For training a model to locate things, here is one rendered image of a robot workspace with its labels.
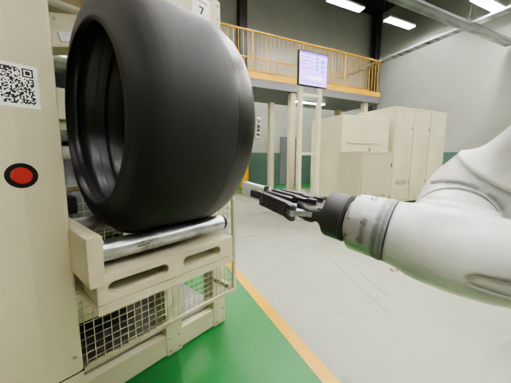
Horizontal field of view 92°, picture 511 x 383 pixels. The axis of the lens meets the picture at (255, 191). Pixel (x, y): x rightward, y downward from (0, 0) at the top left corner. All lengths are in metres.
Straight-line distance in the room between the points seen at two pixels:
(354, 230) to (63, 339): 0.63
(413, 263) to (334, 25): 13.99
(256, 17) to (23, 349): 11.80
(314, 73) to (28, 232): 4.49
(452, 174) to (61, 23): 1.12
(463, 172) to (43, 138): 0.72
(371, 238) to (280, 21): 12.23
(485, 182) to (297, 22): 12.63
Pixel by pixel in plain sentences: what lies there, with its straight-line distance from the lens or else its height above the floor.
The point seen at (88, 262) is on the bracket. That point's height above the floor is 0.91.
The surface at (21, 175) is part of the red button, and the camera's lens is 0.62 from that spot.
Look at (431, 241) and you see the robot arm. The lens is 0.35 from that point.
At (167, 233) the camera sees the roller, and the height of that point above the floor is 0.91.
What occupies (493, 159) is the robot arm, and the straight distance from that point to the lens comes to 0.47.
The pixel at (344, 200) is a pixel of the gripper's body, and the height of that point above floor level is 1.03.
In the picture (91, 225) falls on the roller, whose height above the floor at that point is 0.90.
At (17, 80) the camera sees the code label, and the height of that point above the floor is 1.23.
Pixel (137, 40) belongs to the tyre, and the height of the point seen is 1.30.
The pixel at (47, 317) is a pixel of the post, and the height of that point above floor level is 0.77.
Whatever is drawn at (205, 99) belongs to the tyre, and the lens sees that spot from 0.53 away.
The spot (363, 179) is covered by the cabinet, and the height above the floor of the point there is 0.73.
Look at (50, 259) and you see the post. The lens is 0.66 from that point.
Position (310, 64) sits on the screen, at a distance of 4.73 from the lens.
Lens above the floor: 1.09
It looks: 7 degrees down
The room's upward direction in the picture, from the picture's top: straight up
